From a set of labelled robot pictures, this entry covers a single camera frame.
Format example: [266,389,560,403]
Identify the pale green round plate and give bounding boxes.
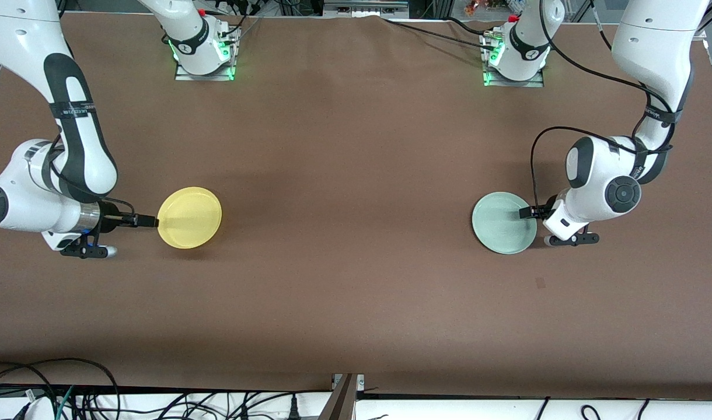
[472,192,538,255]

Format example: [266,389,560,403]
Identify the yellow round plate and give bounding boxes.
[158,187,223,250]

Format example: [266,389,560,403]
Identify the brown table cloth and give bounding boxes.
[0,12,712,401]

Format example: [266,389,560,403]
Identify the colourful small toy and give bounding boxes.
[464,0,509,16]

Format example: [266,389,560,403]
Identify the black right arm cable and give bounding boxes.
[48,135,137,227]

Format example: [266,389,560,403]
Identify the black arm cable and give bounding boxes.
[530,0,680,218]
[48,135,137,227]

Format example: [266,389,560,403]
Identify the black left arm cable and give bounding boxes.
[530,0,680,218]

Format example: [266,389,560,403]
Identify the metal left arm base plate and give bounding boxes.
[483,44,545,89]

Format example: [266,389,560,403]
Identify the black looping floor cable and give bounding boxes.
[0,357,121,420]

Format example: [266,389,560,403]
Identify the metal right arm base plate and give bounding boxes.
[174,35,238,82]

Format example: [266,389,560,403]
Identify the green cable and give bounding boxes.
[55,385,75,420]

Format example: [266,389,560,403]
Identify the short black table cable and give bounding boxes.
[446,16,497,38]

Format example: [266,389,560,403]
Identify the long black table cable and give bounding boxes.
[382,17,498,52]

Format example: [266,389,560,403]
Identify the aluminium profile bracket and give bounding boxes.
[331,373,365,420]

